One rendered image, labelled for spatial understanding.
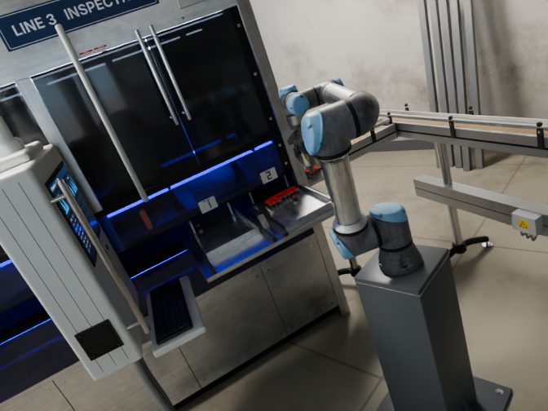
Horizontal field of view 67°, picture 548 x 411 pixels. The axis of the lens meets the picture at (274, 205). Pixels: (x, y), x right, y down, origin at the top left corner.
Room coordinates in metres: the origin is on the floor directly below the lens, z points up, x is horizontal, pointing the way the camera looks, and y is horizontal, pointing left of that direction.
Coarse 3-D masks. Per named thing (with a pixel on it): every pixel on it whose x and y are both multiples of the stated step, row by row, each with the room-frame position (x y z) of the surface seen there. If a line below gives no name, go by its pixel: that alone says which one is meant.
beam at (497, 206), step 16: (416, 192) 2.34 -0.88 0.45; (432, 192) 2.20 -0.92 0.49; (448, 192) 2.08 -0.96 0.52; (464, 192) 1.96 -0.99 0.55; (480, 192) 1.90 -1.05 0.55; (496, 192) 1.85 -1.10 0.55; (464, 208) 1.98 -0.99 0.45; (480, 208) 1.87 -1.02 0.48; (496, 208) 1.78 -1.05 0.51; (512, 208) 1.69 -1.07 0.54; (528, 208) 1.62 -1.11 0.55; (544, 208) 1.58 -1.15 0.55; (544, 224) 1.54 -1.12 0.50
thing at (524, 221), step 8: (512, 216) 1.64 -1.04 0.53; (520, 216) 1.60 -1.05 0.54; (528, 216) 1.57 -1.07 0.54; (536, 216) 1.55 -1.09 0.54; (512, 224) 1.64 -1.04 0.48; (520, 224) 1.60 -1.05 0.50; (528, 224) 1.56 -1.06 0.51; (536, 224) 1.53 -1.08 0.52; (528, 232) 1.57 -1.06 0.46; (536, 232) 1.53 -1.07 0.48
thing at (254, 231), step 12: (240, 216) 1.94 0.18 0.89; (216, 228) 1.90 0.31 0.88; (228, 228) 1.85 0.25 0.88; (240, 228) 1.80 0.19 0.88; (252, 228) 1.75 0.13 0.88; (204, 240) 1.82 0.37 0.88; (216, 240) 1.77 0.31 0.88; (228, 240) 1.72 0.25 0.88; (240, 240) 1.65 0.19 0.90; (204, 252) 1.63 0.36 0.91; (216, 252) 1.62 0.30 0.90
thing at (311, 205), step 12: (300, 192) 1.96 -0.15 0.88; (312, 192) 1.86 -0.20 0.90; (288, 204) 1.88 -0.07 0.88; (300, 204) 1.83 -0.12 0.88; (312, 204) 1.78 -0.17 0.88; (324, 204) 1.73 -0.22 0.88; (276, 216) 1.79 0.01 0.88; (288, 216) 1.74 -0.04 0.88; (300, 216) 1.70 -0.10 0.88; (312, 216) 1.63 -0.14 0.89; (288, 228) 1.60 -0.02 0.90
